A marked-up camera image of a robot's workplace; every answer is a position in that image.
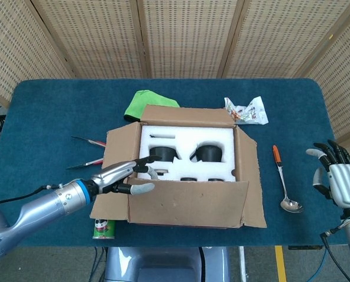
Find white foam packing insert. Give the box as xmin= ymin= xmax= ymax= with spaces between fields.
xmin=136 ymin=125 xmax=237 ymax=183

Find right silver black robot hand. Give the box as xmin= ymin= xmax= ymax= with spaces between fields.
xmin=305 ymin=140 xmax=350 ymax=209

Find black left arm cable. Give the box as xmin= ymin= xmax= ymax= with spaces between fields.
xmin=0 ymin=183 xmax=64 ymax=208

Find blue felt table cover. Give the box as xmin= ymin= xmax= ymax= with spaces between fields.
xmin=0 ymin=78 xmax=350 ymax=247

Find bright green cloth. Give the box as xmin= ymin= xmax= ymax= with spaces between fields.
xmin=123 ymin=90 xmax=181 ymax=123

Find woven rattan folding screen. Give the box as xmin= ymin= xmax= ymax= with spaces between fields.
xmin=0 ymin=0 xmax=350 ymax=212

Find white metal pole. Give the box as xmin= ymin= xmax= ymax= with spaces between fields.
xmin=238 ymin=246 xmax=248 ymax=282

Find metal tongs with red grips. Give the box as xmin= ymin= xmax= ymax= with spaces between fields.
xmin=66 ymin=135 xmax=108 ymax=170

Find white crumpled snack packet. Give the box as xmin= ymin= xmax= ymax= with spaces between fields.
xmin=224 ymin=96 xmax=269 ymax=126

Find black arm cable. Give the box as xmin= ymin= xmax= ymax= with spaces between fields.
xmin=0 ymin=183 xmax=64 ymax=208
xmin=319 ymin=226 xmax=350 ymax=282

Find green Pringles can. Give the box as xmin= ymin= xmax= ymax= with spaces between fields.
xmin=92 ymin=219 xmax=116 ymax=240

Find black pot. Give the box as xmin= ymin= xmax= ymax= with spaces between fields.
xmin=149 ymin=145 xmax=178 ymax=163
xmin=189 ymin=143 xmax=224 ymax=163

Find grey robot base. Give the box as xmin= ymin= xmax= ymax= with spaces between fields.
xmin=104 ymin=246 xmax=231 ymax=282

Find metal spoon with orange handle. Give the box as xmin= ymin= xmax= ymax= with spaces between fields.
xmin=272 ymin=145 xmax=304 ymax=214

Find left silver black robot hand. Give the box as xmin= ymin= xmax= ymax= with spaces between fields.
xmin=88 ymin=155 xmax=162 ymax=196

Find red cardboard shipping box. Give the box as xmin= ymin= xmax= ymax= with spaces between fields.
xmin=89 ymin=104 xmax=268 ymax=229

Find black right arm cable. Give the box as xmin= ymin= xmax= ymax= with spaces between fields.
xmin=319 ymin=226 xmax=350 ymax=282

